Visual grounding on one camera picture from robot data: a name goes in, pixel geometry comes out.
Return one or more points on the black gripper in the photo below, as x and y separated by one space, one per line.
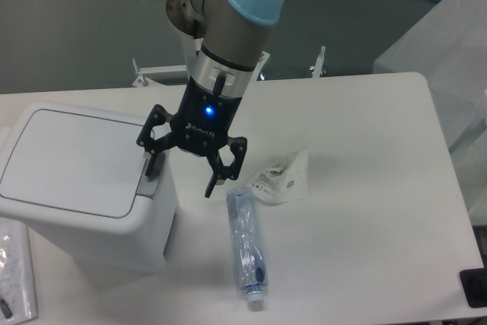
200 126

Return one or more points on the white push-lid trash can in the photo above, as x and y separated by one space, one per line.
76 176

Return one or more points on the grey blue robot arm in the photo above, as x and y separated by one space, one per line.
235 33

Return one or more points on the crushed clear plastic bottle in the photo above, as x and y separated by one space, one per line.
250 272

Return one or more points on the white plastic wrapper packet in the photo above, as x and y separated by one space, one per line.
283 179

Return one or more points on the clear plastic document sleeve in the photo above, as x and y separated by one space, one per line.
18 293

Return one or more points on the black device at edge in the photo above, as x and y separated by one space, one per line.
474 286

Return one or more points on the white pedestal base bracket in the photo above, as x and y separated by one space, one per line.
177 74

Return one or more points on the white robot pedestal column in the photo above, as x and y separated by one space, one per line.
191 47

